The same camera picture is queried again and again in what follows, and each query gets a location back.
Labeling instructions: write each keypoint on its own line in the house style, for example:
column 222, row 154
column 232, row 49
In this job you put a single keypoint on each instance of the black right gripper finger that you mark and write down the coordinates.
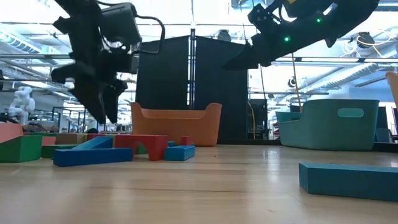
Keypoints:
column 252, row 52
column 245, row 64

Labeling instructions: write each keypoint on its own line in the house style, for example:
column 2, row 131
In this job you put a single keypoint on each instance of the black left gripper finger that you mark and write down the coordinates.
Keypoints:
column 114, row 99
column 93, row 102

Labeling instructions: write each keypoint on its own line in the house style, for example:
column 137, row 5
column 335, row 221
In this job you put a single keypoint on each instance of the red arch block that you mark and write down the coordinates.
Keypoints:
column 158, row 147

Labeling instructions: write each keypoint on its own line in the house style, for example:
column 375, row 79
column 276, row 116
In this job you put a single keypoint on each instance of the small red block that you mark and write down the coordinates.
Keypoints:
column 186, row 140

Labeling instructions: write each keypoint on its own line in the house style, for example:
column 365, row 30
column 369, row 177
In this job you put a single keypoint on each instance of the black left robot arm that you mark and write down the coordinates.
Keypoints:
column 81, row 12

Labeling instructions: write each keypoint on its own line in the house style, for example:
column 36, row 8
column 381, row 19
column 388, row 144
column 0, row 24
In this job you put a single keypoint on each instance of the black ceiling device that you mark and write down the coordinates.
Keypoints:
column 224, row 35
column 291, row 82
column 366, row 40

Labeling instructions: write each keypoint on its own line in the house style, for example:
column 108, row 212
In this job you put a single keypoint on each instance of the black partition panel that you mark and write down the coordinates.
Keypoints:
column 168, row 77
column 220, row 87

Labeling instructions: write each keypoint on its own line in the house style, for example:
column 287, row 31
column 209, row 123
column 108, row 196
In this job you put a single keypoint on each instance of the yellow tag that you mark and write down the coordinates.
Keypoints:
column 291, row 1

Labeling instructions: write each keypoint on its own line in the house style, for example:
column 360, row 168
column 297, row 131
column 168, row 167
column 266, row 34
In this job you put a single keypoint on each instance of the tan block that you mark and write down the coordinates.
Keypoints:
column 70, row 139

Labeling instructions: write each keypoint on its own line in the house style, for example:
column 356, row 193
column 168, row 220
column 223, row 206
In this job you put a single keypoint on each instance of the long blue block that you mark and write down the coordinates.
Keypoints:
column 93, row 157

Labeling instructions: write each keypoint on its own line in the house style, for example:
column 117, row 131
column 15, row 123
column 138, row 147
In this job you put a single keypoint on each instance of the grey metal crossbar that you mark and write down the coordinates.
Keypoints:
column 25, row 80
column 31, row 56
column 311, row 92
column 342, row 59

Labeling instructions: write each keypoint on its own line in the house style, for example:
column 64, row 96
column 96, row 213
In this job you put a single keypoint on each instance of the small green block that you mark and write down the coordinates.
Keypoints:
column 142, row 150

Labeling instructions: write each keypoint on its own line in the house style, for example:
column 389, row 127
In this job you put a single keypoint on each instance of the small pink block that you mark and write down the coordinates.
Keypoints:
column 49, row 140

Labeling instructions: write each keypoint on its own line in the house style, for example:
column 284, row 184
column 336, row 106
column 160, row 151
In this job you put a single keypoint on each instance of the black computer case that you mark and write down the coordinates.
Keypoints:
column 260, row 121

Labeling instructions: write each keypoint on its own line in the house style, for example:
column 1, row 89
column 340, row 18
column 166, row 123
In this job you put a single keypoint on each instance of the long green block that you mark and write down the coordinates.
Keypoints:
column 49, row 152

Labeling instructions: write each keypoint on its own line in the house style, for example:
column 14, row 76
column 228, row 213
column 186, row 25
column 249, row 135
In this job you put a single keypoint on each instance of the orange plastic bin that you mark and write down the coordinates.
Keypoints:
column 177, row 130

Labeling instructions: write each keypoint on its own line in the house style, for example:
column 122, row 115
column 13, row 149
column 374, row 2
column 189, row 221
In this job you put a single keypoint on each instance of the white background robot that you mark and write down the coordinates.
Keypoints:
column 21, row 105

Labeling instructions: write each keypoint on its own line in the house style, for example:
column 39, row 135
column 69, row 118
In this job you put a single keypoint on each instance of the teal plastic bin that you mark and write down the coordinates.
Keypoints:
column 326, row 130

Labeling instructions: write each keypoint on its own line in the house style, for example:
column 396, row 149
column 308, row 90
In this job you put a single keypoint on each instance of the teal block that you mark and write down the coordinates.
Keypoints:
column 348, row 183

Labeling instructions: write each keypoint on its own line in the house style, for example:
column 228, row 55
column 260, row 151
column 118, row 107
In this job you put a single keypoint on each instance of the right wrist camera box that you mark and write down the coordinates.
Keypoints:
column 262, row 18

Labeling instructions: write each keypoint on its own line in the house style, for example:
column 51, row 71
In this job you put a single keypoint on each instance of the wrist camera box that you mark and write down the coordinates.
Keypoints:
column 262, row 18
column 121, row 23

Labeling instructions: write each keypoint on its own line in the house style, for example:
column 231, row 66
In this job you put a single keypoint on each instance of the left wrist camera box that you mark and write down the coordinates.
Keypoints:
column 121, row 23

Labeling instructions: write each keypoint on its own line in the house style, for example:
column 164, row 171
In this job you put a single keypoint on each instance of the metal partition post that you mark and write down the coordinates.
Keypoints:
column 192, row 77

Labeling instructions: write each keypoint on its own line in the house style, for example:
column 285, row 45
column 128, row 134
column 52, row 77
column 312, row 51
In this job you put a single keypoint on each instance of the black aluminium table frame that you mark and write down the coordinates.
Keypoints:
column 255, row 142

